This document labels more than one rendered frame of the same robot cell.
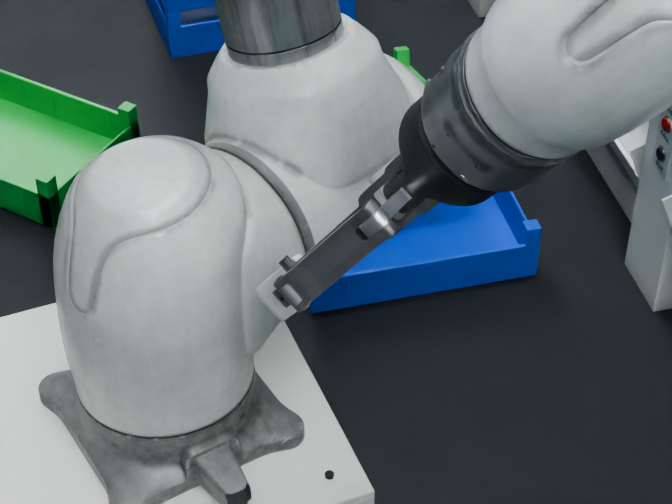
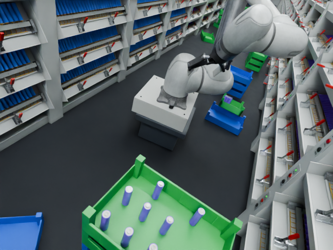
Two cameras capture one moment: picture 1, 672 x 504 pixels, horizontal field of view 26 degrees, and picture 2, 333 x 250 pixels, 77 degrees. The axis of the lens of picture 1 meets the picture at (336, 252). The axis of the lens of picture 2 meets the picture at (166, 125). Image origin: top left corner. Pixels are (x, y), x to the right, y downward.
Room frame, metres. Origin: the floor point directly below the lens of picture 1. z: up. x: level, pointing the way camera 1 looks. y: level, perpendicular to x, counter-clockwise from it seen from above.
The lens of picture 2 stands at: (-0.10, -0.36, 0.99)
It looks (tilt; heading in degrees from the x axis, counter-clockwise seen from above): 40 degrees down; 27
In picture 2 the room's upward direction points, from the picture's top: 20 degrees clockwise
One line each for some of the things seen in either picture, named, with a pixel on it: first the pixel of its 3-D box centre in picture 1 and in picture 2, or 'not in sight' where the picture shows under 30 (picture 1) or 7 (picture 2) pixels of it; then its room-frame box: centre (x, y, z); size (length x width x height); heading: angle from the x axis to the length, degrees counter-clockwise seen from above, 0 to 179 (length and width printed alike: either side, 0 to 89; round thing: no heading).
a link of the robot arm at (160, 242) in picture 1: (162, 269); (182, 74); (0.88, 0.14, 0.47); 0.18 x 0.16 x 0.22; 138
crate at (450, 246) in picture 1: (403, 221); (225, 117); (1.44, -0.09, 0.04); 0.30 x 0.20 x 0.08; 104
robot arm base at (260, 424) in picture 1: (177, 407); (173, 95); (0.85, 0.14, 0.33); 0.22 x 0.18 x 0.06; 31
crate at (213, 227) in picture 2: not in sight; (164, 225); (0.14, -0.33, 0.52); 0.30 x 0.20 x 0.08; 100
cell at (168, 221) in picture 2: not in sight; (166, 225); (0.14, -0.33, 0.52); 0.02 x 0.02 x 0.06
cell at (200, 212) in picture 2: not in sight; (196, 217); (0.21, -0.37, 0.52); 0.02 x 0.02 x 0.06
